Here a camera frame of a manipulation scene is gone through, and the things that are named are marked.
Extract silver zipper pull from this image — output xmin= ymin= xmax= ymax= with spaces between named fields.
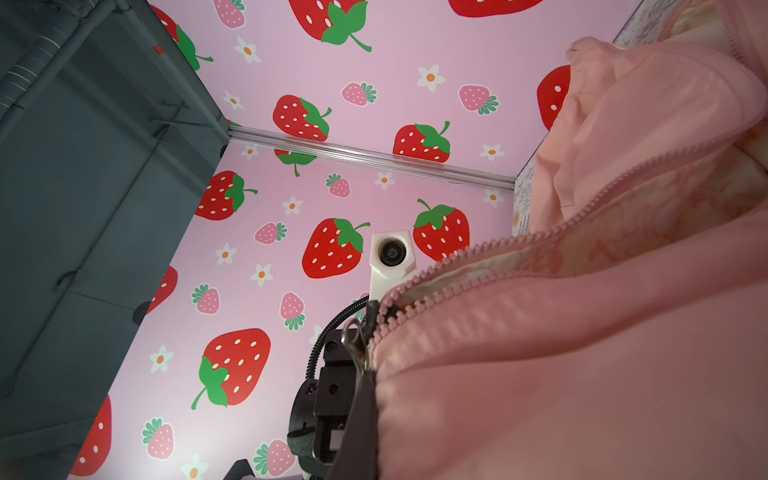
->
xmin=342 ymin=319 xmax=369 ymax=376

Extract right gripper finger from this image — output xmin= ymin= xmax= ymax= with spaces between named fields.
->
xmin=329 ymin=369 xmax=379 ymax=480

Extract black wall knob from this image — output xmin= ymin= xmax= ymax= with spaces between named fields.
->
xmin=132 ymin=301 xmax=152 ymax=326

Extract left corner aluminium post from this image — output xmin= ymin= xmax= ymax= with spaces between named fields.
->
xmin=227 ymin=126 xmax=516 ymax=191

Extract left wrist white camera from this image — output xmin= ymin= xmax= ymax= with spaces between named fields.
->
xmin=369 ymin=230 xmax=417 ymax=301

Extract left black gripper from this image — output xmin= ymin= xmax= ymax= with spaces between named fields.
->
xmin=287 ymin=299 xmax=379 ymax=478

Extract pink hooded jacket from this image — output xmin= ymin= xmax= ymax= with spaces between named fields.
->
xmin=369 ymin=1 xmax=767 ymax=479

